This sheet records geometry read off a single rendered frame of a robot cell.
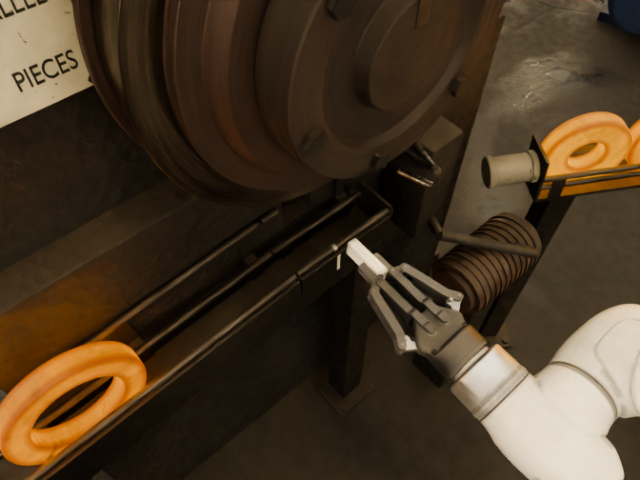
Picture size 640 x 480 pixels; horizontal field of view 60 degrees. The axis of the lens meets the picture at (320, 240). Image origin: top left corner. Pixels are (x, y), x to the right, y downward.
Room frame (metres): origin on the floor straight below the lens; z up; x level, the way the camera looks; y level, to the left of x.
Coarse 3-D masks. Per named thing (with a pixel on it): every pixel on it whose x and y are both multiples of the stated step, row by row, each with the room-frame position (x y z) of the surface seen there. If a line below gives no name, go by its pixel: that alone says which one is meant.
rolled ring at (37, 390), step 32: (64, 352) 0.28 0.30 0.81; (96, 352) 0.28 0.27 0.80; (128, 352) 0.30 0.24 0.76; (32, 384) 0.24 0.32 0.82; (64, 384) 0.24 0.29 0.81; (128, 384) 0.28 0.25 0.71; (0, 416) 0.21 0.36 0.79; (32, 416) 0.21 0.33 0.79; (96, 416) 0.25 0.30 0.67; (0, 448) 0.18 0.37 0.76; (32, 448) 0.19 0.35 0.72; (64, 448) 0.21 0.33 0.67
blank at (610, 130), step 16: (592, 112) 0.73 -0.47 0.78; (608, 112) 0.73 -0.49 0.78; (560, 128) 0.72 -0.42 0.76; (576, 128) 0.71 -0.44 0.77; (592, 128) 0.70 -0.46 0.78; (608, 128) 0.70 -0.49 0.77; (624, 128) 0.71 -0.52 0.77; (544, 144) 0.72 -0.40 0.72; (560, 144) 0.70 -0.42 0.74; (576, 144) 0.70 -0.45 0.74; (608, 144) 0.71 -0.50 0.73; (624, 144) 0.71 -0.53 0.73; (560, 160) 0.70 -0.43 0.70; (576, 160) 0.73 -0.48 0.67; (592, 160) 0.72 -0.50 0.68; (608, 160) 0.71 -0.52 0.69
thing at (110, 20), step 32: (96, 0) 0.40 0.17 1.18; (128, 0) 0.36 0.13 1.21; (160, 0) 0.37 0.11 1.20; (96, 32) 0.40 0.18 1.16; (128, 32) 0.35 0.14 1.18; (160, 32) 0.37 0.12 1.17; (128, 64) 0.35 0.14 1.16; (160, 64) 0.37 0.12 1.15; (128, 96) 0.34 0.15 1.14; (160, 96) 0.36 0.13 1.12; (160, 128) 0.36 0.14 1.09; (160, 160) 0.35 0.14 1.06; (192, 160) 0.37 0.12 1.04; (192, 192) 0.36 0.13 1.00; (224, 192) 0.39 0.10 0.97; (256, 192) 0.41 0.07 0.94; (288, 192) 0.44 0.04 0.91
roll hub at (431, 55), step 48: (288, 0) 0.38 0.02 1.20; (384, 0) 0.42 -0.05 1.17; (432, 0) 0.43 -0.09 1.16; (480, 0) 0.50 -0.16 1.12; (288, 48) 0.36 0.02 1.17; (336, 48) 0.39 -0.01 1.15; (384, 48) 0.40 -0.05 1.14; (432, 48) 0.44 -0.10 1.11; (480, 48) 0.51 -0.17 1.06; (288, 96) 0.34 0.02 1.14; (336, 96) 0.39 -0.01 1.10; (384, 96) 0.40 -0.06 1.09; (432, 96) 0.47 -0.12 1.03; (288, 144) 0.35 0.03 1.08; (336, 144) 0.38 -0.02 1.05; (384, 144) 0.42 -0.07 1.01
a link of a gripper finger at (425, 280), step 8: (408, 264) 0.44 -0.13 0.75; (408, 272) 0.43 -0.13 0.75; (416, 272) 0.43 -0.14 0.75; (416, 280) 0.42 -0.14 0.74; (424, 280) 0.42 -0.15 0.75; (432, 280) 0.42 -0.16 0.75; (424, 288) 0.41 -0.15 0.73; (432, 288) 0.41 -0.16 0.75; (440, 288) 0.41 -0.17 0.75; (432, 296) 0.40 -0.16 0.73; (440, 296) 0.40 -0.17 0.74; (448, 296) 0.39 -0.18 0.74; (456, 296) 0.39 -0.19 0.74
